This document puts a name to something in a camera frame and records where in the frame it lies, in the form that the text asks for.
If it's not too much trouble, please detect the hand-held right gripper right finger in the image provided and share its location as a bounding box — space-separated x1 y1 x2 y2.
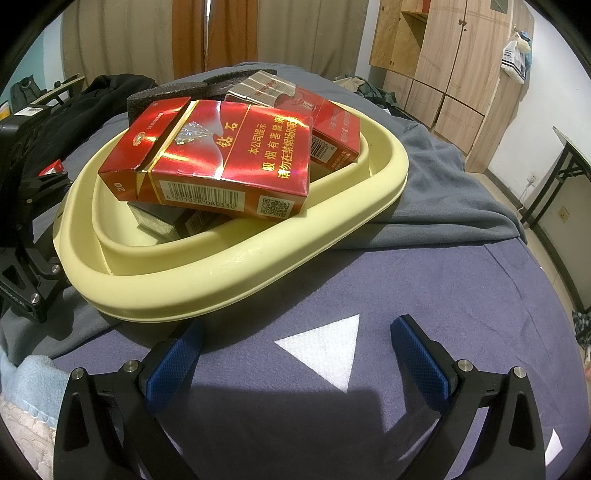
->
390 315 548 480

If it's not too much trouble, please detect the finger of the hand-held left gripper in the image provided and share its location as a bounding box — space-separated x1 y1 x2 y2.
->
0 231 64 324
18 172 75 217

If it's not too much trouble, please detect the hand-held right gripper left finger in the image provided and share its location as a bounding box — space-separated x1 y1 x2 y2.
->
53 318 205 480

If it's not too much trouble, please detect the pale yellow plastic basin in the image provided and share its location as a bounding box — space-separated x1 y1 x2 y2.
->
54 98 411 324

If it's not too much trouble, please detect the dark brown cigarette pack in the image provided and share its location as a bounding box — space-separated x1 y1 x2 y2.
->
127 200 241 245

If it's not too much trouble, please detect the shiny red cigarette pack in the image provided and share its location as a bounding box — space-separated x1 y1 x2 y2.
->
98 98 315 220

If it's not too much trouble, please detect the red and silver cigarette pack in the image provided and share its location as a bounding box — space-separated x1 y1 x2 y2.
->
224 76 362 174

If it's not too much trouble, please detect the dark backpack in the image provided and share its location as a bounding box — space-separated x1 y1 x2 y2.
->
9 76 47 112

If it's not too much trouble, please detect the light blue towel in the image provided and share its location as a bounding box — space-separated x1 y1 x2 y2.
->
0 353 69 418

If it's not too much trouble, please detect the black clothing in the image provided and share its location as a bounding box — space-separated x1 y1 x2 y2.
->
28 74 160 153

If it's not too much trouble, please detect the pale patterned blanket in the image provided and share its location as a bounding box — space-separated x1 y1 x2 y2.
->
0 397 63 480

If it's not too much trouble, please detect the plaid cloth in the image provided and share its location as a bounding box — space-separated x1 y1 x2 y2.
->
571 310 591 352

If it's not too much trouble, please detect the grey blanket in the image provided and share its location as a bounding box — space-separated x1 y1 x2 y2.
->
0 62 529 361

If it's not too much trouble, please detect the orange curtain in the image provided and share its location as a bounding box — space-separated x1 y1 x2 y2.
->
172 0 259 72

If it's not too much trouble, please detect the black-legged folding table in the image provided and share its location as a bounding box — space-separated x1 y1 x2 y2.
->
519 127 591 287

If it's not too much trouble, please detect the beige curtain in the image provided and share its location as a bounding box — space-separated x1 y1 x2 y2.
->
60 0 370 79

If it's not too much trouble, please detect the wooden wardrobe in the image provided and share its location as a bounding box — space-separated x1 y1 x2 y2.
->
369 0 536 174

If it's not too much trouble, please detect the white plastic bag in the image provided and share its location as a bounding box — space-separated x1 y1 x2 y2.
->
501 28 534 84

